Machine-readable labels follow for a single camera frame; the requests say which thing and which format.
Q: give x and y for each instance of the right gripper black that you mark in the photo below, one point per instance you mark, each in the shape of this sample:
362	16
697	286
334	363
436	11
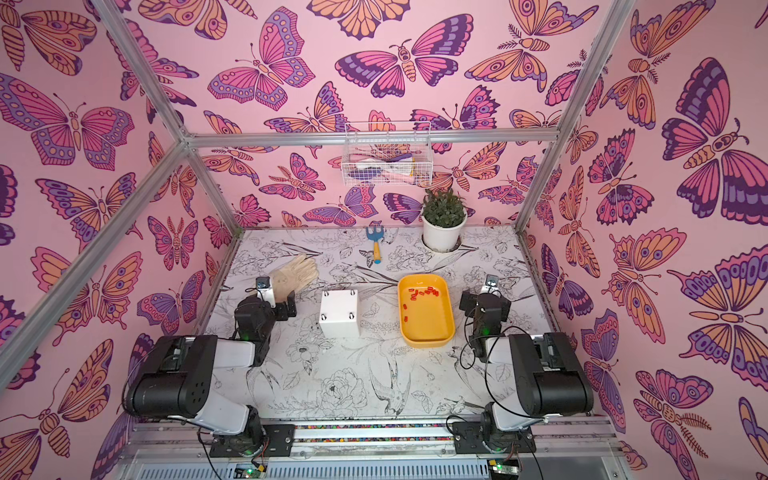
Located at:
470	302

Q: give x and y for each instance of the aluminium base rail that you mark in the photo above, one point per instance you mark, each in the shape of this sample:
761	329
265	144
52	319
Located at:
580	447

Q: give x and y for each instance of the beige work glove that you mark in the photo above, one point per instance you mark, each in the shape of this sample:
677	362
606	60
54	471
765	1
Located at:
294	276

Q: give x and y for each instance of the blue yellow garden fork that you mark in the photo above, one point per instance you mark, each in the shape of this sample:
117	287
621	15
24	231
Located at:
375	233

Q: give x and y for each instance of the white pot green plant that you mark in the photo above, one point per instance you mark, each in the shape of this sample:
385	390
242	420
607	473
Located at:
444	215

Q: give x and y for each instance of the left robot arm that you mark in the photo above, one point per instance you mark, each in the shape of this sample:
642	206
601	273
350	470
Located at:
176	382

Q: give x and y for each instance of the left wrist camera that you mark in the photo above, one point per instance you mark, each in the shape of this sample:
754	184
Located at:
265	290

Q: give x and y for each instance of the red sleeves in tray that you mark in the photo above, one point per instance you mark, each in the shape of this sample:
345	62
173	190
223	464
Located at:
420	303

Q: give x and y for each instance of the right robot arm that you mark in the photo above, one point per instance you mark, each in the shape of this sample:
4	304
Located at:
548	380

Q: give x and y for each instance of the yellow plastic tray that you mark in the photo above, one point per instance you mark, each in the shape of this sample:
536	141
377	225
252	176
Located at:
437	331

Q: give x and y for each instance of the white block with screws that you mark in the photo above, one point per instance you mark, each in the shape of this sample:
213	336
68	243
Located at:
338	316

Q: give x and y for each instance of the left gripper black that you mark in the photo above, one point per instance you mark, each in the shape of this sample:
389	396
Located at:
291	312

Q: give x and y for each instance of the white wire basket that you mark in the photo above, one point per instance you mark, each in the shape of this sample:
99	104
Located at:
390	153

